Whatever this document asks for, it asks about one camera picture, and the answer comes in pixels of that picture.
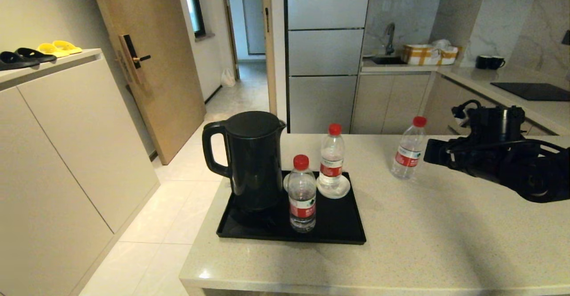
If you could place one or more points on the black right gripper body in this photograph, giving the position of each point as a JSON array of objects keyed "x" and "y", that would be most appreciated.
[{"x": 490, "y": 140}]

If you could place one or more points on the clear water bottle red cap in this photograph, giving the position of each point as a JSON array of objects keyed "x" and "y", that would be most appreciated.
[
  {"x": 302, "y": 211},
  {"x": 407, "y": 158},
  {"x": 331, "y": 167}
]

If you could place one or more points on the black electric kettle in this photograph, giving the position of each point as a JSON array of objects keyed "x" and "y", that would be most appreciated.
[{"x": 254, "y": 167}]

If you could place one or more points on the black induction cooktop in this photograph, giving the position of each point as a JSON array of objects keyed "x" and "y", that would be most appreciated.
[{"x": 534, "y": 91}]

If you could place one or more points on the black mug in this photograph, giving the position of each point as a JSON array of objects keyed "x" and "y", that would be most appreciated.
[
  {"x": 495, "y": 62},
  {"x": 481, "y": 62}
]

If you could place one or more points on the beige kitchen cabinet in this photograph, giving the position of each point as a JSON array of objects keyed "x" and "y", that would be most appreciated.
[{"x": 401, "y": 100}]

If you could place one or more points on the white cloth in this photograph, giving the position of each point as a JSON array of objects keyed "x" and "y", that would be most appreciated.
[{"x": 441, "y": 44}]

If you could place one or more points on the yellow white checked basket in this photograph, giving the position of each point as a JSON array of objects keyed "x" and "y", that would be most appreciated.
[{"x": 418, "y": 54}]

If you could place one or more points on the dark kitchen sink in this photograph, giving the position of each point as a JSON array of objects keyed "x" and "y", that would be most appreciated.
[{"x": 387, "y": 59}]

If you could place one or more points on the metal kitchen faucet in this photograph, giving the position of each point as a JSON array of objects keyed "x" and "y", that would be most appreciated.
[{"x": 390, "y": 38}]

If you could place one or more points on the small white saucer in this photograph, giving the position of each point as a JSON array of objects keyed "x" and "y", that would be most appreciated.
[
  {"x": 286, "y": 182},
  {"x": 334, "y": 193}
]

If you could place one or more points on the silver refrigerator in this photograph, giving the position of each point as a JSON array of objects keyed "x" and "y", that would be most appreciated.
[{"x": 325, "y": 51}]

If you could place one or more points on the black rectangular tray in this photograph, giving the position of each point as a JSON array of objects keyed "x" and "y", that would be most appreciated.
[{"x": 267, "y": 231}]

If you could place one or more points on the grey hallway door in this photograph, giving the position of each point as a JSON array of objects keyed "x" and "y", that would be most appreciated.
[{"x": 254, "y": 15}]

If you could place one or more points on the white plastic bag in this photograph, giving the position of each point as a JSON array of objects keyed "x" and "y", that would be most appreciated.
[{"x": 227, "y": 78}]

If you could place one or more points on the dark framed window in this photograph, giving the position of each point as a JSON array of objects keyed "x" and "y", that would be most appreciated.
[{"x": 196, "y": 6}]

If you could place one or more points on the brown wooden door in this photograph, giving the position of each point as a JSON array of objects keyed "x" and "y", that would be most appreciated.
[{"x": 164, "y": 87}]

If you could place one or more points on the beige shoe cabinet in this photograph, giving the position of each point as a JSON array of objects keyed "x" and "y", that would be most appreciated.
[{"x": 67, "y": 153}]

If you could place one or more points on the yellow slipper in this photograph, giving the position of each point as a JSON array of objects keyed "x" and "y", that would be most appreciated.
[
  {"x": 67, "y": 46},
  {"x": 51, "y": 49}
]

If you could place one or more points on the black slipper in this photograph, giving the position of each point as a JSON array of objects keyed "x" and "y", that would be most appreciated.
[
  {"x": 13, "y": 60},
  {"x": 35, "y": 54}
]

